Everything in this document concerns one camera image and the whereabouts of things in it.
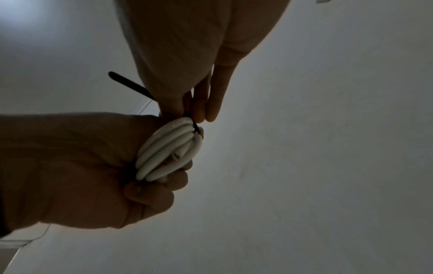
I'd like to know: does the person's right hand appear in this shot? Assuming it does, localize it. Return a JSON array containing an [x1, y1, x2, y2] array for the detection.
[[113, 0, 292, 124]]

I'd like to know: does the person's left hand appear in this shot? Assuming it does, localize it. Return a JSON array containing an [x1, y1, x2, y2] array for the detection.
[[0, 112, 194, 239]]

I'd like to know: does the short white cable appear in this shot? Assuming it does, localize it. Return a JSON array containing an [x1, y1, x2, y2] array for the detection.
[[135, 117, 204, 183]]

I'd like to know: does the black wrist strap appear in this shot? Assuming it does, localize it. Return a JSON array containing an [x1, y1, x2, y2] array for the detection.
[[0, 184, 8, 237]]

